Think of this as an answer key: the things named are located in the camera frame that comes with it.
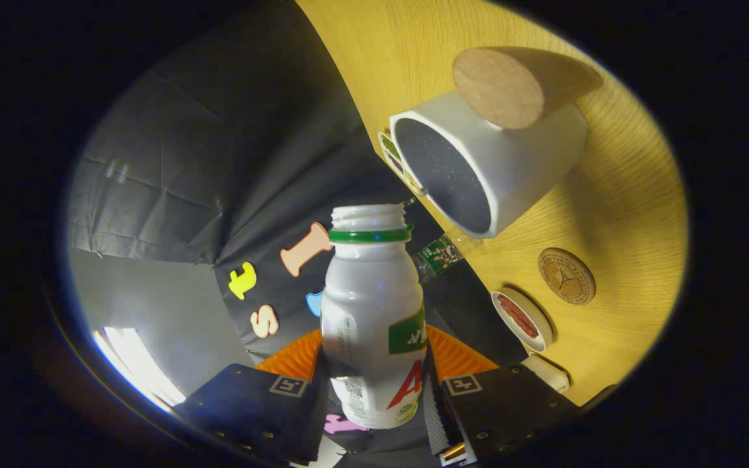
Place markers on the black backdrop cloth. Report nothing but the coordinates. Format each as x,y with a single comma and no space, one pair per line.
218,97

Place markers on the round cork coaster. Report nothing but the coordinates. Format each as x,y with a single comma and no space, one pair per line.
566,276

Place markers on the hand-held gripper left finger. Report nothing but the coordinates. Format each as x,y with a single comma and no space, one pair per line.
244,406

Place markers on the white divided dish with beans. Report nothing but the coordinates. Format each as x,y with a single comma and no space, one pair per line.
391,156

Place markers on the white toaster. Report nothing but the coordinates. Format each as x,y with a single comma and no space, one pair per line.
547,374

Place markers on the wooden table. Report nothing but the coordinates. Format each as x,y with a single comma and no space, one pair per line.
608,214

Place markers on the round white plate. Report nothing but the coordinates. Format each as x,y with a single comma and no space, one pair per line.
540,315

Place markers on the red meat strip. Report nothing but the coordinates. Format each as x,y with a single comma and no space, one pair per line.
521,312
514,318

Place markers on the white juice bottle green label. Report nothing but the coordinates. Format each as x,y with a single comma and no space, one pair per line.
368,305

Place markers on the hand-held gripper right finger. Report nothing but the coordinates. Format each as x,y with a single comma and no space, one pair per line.
504,403

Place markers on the clear plastic water bottle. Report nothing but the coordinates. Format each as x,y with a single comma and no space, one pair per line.
439,255

